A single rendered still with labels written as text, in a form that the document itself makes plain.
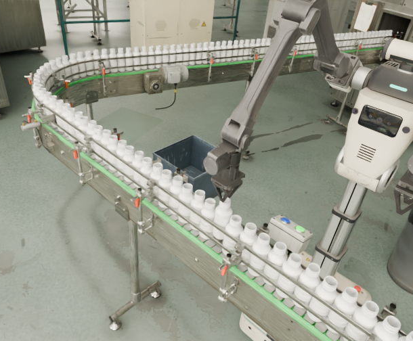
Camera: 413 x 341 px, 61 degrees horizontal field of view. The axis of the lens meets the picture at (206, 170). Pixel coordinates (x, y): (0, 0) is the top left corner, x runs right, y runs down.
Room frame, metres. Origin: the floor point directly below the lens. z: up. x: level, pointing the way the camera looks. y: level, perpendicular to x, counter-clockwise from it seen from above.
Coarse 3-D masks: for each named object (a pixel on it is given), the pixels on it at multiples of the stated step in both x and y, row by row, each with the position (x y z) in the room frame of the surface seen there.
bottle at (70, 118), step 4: (68, 108) 1.55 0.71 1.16; (72, 108) 1.56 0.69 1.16; (68, 112) 1.53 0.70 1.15; (72, 112) 1.53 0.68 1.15; (68, 116) 1.53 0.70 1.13; (72, 116) 1.53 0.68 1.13; (68, 120) 1.52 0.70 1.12; (72, 120) 1.52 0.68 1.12; (68, 124) 1.52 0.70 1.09; (68, 128) 1.52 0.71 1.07; (72, 128) 1.52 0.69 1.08; (68, 132) 1.52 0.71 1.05; (72, 132) 1.52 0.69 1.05; (72, 140) 1.52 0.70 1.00
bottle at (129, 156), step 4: (128, 148) 1.27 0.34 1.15; (132, 148) 1.27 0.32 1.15; (128, 152) 1.23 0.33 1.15; (132, 152) 1.24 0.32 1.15; (124, 156) 1.24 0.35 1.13; (128, 156) 1.23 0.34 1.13; (132, 156) 1.24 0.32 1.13; (128, 160) 1.22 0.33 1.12; (132, 160) 1.23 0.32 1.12; (124, 164) 1.23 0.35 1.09; (132, 164) 1.23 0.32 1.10; (124, 168) 1.23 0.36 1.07; (128, 168) 1.22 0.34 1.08; (124, 172) 1.24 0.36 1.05; (128, 172) 1.22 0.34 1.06; (132, 172) 1.23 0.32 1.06; (124, 176) 1.24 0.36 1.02; (132, 176) 1.23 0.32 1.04; (128, 180) 1.22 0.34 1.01
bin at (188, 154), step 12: (180, 144) 1.72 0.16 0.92; (192, 144) 1.80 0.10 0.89; (204, 144) 1.74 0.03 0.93; (156, 156) 1.54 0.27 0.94; (168, 156) 1.65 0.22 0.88; (180, 156) 1.72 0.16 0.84; (192, 156) 1.80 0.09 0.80; (204, 156) 1.73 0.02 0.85; (168, 168) 1.49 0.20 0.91; (180, 168) 1.73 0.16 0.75; (192, 168) 1.76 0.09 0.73; (204, 168) 1.73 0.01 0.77; (192, 180) 1.38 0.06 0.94; (204, 180) 1.44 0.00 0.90; (216, 192) 1.52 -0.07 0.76
